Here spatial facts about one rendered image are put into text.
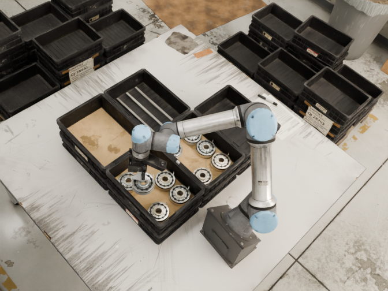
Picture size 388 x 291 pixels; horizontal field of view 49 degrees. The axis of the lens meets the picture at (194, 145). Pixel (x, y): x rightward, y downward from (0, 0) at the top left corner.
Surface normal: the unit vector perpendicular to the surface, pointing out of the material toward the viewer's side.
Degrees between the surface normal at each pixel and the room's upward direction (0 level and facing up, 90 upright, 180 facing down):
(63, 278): 0
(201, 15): 0
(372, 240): 0
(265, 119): 49
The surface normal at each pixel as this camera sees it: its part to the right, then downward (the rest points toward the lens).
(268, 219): -0.01, 0.46
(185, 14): 0.11, -0.57
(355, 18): -0.55, 0.70
